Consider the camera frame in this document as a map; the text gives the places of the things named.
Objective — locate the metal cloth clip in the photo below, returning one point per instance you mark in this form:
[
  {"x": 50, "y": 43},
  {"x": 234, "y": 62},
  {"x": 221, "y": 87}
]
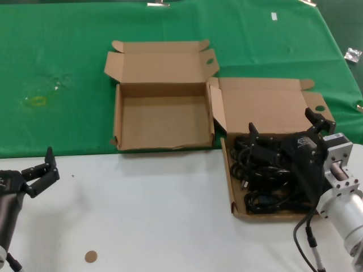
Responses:
[
  {"x": 360, "y": 108},
  {"x": 309, "y": 2},
  {"x": 158, "y": 3}
]

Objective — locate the clear plastic bag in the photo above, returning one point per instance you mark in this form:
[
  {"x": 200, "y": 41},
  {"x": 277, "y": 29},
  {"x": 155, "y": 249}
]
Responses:
[{"x": 353, "y": 54}]

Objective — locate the cardboard box round flap hole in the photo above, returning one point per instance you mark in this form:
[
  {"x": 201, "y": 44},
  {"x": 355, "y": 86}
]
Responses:
[{"x": 261, "y": 113}]

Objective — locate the round brown cardboard disc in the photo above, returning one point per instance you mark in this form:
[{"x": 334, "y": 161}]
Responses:
[{"x": 91, "y": 256}]

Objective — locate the cardboard box oval flap hole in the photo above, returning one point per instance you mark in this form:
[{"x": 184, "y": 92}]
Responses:
[{"x": 161, "y": 124}]

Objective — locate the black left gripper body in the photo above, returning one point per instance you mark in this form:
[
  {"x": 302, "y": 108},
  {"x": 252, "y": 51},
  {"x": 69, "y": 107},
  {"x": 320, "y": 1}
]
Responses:
[{"x": 10, "y": 182}]

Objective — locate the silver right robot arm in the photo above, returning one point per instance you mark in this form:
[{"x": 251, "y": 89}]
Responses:
[{"x": 343, "y": 209}]

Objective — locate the green table cloth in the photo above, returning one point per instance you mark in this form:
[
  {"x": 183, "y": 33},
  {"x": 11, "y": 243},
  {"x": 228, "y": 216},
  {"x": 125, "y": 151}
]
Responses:
[{"x": 56, "y": 42}]

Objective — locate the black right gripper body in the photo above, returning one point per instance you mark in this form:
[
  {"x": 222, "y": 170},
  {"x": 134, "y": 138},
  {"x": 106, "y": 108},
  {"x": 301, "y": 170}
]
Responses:
[{"x": 302, "y": 153}]

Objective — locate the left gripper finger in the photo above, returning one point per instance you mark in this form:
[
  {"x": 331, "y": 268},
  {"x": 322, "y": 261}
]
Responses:
[{"x": 45, "y": 180}]

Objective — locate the small white label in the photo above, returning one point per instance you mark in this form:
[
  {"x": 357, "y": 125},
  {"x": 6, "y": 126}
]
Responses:
[{"x": 274, "y": 16}]

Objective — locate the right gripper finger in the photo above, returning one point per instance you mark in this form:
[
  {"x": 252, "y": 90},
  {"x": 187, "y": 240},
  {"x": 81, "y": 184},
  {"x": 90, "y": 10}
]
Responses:
[
  {"x": 323, "y": 126},
  {"x": 263, "y": 150}
]

